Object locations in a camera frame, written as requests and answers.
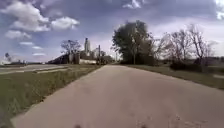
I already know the pole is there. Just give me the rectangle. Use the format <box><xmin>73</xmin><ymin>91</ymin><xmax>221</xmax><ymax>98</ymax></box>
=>
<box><xmin>97</xmin><ymin>44</ymin><xmax>102</xmax><ymax>66</ymax></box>

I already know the large leafy green tree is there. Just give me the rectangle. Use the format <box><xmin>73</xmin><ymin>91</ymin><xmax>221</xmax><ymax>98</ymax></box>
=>
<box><xmin>111</xmin><ymin>19</ymin><xmax>156</xmax><ymax>66</ymax></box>

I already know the tall pale tower building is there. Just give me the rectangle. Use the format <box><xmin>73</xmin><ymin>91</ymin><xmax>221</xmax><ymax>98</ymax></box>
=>
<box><xmin>83</xmin><ymin>37</ymin><xmax>92</xmax><ymax>57</ymax></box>

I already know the low building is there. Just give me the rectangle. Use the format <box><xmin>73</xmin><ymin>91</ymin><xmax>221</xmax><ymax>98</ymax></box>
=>
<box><xmin>47</xmin><ymin>52</ymin><xmax>98</xmax><ymax>66</ymax></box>

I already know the pinkish grey paved path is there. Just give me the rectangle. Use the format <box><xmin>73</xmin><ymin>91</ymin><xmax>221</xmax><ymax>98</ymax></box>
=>
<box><xmin>9</xmin><ymin>64</ymin><xmax>224</xmax><ymax>128</ymax></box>

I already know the bare tree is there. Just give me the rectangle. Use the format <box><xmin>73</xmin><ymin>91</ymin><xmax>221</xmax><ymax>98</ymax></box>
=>
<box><xmin>60</xmin><ymin>39</ymin><xmax>82</xmax><ymax>64</ymax></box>

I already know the group of bare trees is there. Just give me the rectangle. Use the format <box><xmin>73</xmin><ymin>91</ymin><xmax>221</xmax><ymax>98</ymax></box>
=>
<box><xmin>154</xmin><ymin>23</ymin><xmax>216</xmax><ymax>72</ymax></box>

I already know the grass verge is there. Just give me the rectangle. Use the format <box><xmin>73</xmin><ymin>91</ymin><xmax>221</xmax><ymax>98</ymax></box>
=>
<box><xmin>124</xmin><ymin>64</ymin><xmax>224</xmax><ymax>91</ymax></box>
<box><xmin>0</xmin><ymin>64</ymin><xmax>103</xmax><ymax>128</ymax></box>

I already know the grey asphalt road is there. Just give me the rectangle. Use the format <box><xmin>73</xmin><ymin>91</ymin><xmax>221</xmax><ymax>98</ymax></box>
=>
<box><xmin>0</xmin><ymin>63</ymin><xmax>68</xmax><ymax>75</ymax></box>

